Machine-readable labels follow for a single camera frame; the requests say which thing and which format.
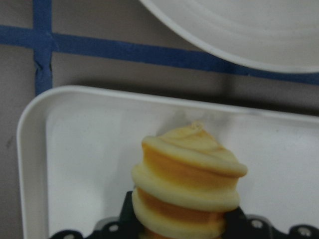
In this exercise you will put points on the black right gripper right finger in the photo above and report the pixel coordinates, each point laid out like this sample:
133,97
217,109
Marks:
236,225

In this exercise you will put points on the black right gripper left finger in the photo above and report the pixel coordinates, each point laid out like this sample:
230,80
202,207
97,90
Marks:
129,225

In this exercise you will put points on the yellow twisted bread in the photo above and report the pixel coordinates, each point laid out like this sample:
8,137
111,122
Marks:
185,185

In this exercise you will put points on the white rectangular tray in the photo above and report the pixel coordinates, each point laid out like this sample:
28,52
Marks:
76,147

